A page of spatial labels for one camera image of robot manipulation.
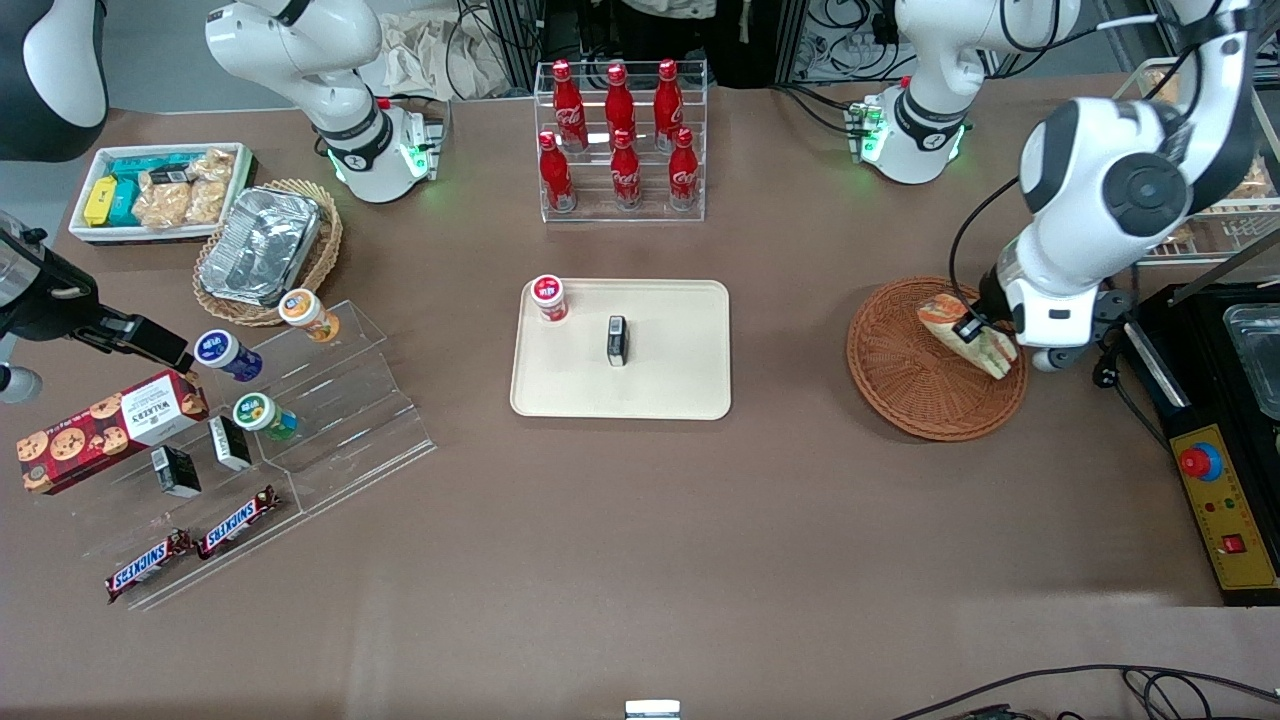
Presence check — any Snickers chocolate bar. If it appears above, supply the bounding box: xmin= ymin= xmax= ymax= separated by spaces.
xmin=195 ymin=484 xmax=283 ymax=561
xmin=104 ymin=528 xmax=195 ymax=605

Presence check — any red-lid small jar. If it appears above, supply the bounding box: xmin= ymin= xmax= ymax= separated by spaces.
xmin=530 ymin=274 xmax=570 ymax=323

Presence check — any black metal frame post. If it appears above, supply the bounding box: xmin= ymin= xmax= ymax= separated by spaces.
xmin=503 ymin=0 xmax=547 ymax=97
xmin=772 ymin=0 xmax=810 ymax=87

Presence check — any aluminium foil tray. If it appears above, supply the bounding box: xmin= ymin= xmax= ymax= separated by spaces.
xmin=197 ymin=186 xmax=323 ymax=308

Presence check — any cream plastic tray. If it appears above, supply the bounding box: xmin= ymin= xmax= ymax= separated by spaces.
xmin=509 ymin=279 xmax=732 ymax=421

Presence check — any triangle sandwich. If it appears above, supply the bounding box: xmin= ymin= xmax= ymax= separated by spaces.
xmin=916 ymin=292 xmax=1020 ymax=382

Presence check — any black looping arm cable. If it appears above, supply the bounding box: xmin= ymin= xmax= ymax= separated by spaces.
xmin=947 ymin=175 xmax=1027 ymax=313

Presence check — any blue-lid small jar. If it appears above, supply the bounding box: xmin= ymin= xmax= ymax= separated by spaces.
xmin=194 ymin=329 xmax=264 ymax=384

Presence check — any orange-lid small jar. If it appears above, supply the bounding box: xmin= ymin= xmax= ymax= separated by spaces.
xmin=277 ymin=287 xmax=342 ymax=345

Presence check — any red cola bottle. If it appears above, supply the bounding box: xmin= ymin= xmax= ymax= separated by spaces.
xmin=604 ymin=64 xmax=639 ymax=151
xmin=610 ymin=128 xmax=643 ymax=211
xmin=668 ymin=127 xmax=700 ymax=210
xmin=538 ymin=131 xmax=577 ymax=213
xmin=552 ymin=60 xmax=588 ymax=153
xmin=654 ymin=59 xmax=687 ymax=153

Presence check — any yellow snack box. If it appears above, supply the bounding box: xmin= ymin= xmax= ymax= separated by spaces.
xmin=83 ymin=176 xmax=119 ymax=228

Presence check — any clear acrylic stepped display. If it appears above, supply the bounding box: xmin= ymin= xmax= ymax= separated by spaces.
xmin=60 ymin=298 xmax=439 ymax=613

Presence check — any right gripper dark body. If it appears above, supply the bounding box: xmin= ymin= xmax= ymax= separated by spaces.
xmin=0 ymin=260 xmax=102 ymax=344

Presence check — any beige cloth jacket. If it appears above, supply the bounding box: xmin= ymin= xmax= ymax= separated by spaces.
xmin=620 ymin=0 xmax=717 ymax=21

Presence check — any thin black cable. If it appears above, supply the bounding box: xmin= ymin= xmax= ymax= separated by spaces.
xmin=1118 ymin=668 xmax=1219 ymax=720
xmin=888 ymin=663 xmax=1280 ymax=720

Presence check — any clear acrylic bottle rack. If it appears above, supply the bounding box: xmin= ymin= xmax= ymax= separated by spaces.
xmin=534 ymin=59 xmax=708 ymax=224

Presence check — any long teal snack box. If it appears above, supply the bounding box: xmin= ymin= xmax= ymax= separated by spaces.
xmin=108 ymin=152 xmax=196 ymax=182

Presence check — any oval light wicker basket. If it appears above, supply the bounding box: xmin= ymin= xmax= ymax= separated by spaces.
xmin=192 ymin=178 xmax=344 ymax=329

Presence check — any green-lid small jar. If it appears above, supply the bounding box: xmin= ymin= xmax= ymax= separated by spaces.
xmin=232 ymin=392 xmax=299 ymax=443

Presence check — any black base cable bundle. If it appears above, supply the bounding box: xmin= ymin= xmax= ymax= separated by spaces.
xmin=772 ymin=82 xmax=869 ymax=136

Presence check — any round brown wicker basket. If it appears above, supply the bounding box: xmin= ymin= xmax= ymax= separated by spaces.
xmin=846 ymin=276 xmax=1030 ymax=443

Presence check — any white plastic bin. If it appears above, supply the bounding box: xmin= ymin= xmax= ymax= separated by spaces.
xmin=67 ymin=141 xmax=258 ymax=247

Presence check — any black power cable with plug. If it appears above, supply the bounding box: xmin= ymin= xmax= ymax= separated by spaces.
xmin=1094 ymin=340 xmax=1171 ymax=443

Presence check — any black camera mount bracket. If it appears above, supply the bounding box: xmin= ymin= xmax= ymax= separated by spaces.
xmin=1095 ymin=285 xmax=1138 ymax=348

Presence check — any black control box yellow panel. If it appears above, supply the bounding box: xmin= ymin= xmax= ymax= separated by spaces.
xmin=1128 ymin=283 xmax=1280 ymax=608

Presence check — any red Walkers cookie box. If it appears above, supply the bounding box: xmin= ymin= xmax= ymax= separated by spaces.
xmin=16 ymin=369 xmax=211 ymax=497

